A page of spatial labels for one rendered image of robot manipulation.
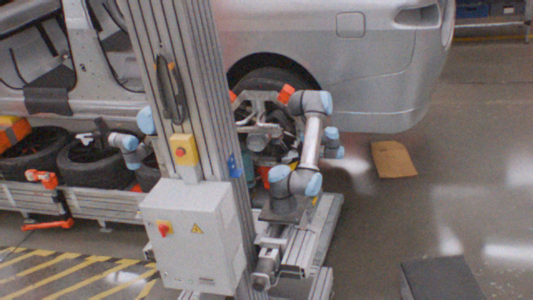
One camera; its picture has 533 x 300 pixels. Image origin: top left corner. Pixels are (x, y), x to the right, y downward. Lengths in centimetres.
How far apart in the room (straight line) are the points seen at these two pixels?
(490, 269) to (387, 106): 119
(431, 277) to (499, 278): 65
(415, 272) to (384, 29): 137
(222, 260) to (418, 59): 171
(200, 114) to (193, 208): 38
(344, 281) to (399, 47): 148
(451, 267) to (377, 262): 64
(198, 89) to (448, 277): 170
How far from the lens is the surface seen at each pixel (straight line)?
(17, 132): 494
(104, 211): 415
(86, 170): 419
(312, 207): 372
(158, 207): 215
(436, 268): 301
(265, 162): 345
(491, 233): 381
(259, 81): 327
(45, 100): 453
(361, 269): 347
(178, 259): 230
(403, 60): 317
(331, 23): 315
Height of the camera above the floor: 242
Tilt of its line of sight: 30 degrees down
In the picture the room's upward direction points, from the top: 9 degrees counter-clockwise
